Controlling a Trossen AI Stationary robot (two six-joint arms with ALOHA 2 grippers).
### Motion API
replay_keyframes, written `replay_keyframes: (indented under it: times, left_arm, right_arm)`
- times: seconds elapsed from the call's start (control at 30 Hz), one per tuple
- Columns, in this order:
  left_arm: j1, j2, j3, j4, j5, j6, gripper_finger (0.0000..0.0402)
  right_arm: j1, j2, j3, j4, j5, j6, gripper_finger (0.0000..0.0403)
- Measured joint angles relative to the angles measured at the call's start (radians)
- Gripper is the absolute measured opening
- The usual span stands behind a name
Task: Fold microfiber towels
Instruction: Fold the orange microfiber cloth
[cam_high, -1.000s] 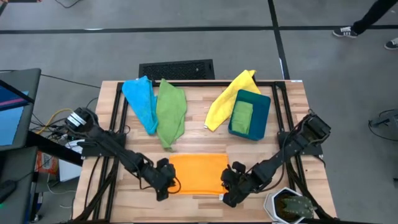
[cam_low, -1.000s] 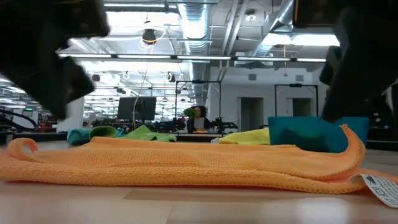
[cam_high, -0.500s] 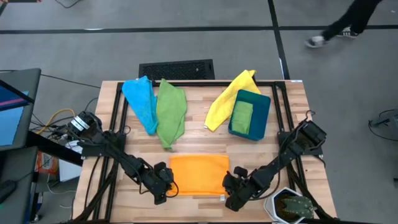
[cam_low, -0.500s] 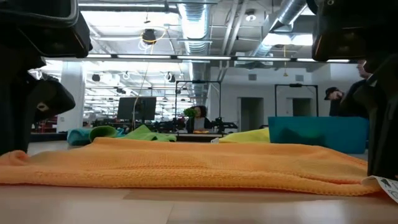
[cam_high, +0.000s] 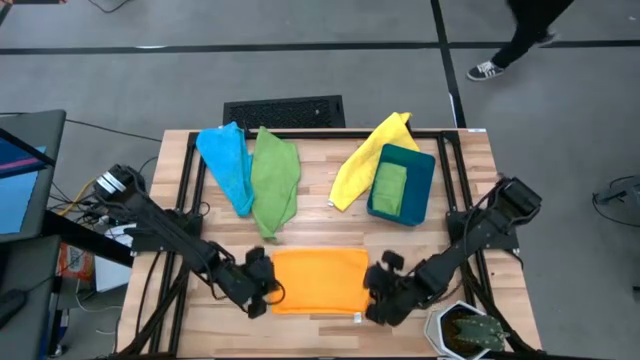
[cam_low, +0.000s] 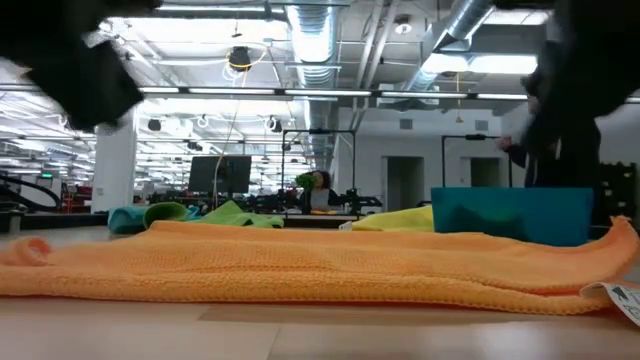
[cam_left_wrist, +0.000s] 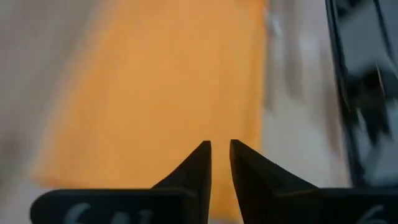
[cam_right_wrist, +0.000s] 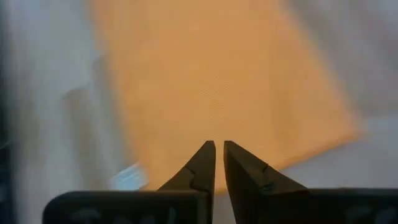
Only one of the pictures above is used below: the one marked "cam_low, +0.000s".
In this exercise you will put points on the green microfiber towel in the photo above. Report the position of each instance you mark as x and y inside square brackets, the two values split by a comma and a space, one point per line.
[230, 217]

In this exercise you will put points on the yellow microfiber towel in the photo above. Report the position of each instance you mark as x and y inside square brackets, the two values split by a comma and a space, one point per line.
[395, 220]

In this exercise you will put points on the orange microfiber towel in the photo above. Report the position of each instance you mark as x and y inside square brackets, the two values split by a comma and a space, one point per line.
[300, 265]

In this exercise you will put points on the blue microfiber towel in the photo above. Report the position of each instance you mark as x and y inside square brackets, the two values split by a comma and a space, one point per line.
[122, 220]

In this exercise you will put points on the person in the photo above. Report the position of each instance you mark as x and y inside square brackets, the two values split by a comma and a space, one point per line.
[322, 182]
[565, 160]

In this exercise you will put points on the white pillar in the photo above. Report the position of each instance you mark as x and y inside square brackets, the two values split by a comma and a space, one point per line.
[115, 170]

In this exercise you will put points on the black shelf rack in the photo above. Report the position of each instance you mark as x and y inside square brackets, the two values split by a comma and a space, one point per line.
[617, 195]

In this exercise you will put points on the black background monitor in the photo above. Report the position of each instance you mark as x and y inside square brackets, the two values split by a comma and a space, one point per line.
[220, 175]

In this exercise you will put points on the teal plastic bin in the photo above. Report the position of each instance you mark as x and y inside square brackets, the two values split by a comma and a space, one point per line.
[500, 215]

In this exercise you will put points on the overhead light bar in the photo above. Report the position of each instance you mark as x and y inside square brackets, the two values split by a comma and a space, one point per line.
[325, 92]

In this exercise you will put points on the silver air duct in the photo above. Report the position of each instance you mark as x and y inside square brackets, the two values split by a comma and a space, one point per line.
[312, 35]
[465, 20]

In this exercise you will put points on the black overhead camera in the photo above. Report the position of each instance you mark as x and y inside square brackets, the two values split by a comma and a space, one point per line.
[240, 59]

